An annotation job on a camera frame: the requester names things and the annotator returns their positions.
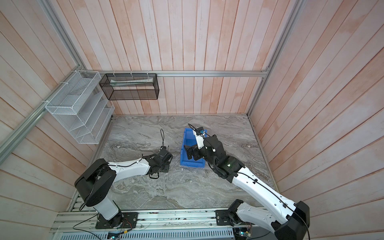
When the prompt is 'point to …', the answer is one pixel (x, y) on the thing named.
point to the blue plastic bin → (189, 138)
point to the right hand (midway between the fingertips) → (193, 142)
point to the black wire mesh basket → (130, 86)
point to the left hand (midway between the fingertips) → (165, 167)
